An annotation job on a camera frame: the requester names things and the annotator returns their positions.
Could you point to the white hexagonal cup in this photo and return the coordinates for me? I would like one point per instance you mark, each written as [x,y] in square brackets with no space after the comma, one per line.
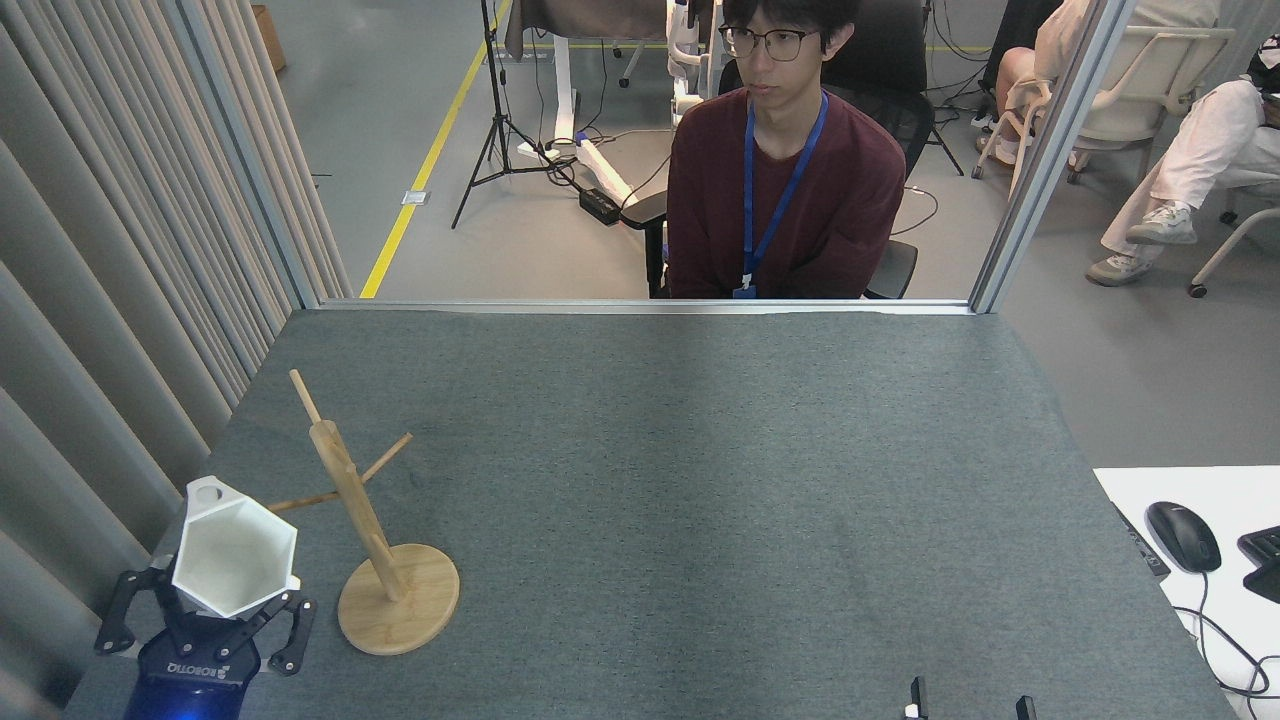
[235,555]

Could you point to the seated person in beige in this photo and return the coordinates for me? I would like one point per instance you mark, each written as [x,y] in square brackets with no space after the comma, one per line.
[1060,40]

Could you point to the black flat bar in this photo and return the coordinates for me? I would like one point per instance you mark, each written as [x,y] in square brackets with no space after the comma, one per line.
[1142,545]

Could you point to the black power strip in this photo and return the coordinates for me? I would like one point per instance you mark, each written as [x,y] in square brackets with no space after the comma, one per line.
[600,206]

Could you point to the black-rimmed glasses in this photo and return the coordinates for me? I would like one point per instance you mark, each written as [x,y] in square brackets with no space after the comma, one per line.
[770,43]

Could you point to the wooden cup rack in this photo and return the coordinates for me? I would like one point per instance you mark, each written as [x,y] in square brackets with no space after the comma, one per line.
[398,600]

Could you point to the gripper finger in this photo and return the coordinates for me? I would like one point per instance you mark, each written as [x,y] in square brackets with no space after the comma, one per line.
[1026,709]
[918,695]

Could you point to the silver frame post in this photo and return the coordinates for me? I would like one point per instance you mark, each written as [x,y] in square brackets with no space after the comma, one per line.
[1050,150]

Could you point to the black office chair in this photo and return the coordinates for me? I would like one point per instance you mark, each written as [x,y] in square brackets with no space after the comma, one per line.
[645,210]

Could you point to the white side table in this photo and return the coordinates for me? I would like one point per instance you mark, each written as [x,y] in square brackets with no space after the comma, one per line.
[1240,490]

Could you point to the person at table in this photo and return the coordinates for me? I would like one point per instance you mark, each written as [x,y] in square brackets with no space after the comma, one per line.
[790,190]

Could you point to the metal floor plate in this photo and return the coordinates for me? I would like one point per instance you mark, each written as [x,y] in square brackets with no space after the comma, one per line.
[415,198]

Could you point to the black computer mouse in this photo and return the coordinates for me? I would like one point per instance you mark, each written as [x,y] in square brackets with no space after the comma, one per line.
[1183,535]

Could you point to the brown cloth cover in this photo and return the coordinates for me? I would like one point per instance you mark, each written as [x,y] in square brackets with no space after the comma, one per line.
[590,15]

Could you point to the white machine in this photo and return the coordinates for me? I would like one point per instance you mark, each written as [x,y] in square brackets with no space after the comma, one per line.
[690,50]

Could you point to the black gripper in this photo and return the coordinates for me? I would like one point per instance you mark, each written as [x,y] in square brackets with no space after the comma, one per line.
[195,685]

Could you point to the seated person in white trousers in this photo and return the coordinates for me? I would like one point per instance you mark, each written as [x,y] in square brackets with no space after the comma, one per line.
[1200,150]

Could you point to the cardboard box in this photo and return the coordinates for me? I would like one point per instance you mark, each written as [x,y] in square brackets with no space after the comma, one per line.
[268,38]

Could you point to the white chair with wheels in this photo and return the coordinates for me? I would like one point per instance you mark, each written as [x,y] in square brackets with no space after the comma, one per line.
[1235,235]

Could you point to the black tripod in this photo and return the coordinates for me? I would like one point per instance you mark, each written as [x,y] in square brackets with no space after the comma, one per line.
[495,120]

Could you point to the beige pleated curtain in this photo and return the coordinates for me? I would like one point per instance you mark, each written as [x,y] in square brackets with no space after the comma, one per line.
[100,250]

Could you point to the black keyboard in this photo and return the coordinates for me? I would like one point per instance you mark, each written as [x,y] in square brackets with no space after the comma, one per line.
[1262,560]

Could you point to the white armchair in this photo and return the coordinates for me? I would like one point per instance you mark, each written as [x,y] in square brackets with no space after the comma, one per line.
[1160,70]

